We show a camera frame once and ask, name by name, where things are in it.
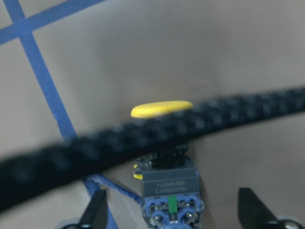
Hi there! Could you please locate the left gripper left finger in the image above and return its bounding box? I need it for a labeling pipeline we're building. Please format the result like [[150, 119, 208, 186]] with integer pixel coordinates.
[[80, 190, 107, 229]]

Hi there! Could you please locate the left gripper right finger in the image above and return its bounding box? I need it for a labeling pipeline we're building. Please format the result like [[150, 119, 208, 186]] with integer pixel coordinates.
[[238, 187, 279, 229]]

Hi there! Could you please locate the black braided cable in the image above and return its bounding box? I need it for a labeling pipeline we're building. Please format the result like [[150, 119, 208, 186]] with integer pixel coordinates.
[[0, 87, 305, 213]]

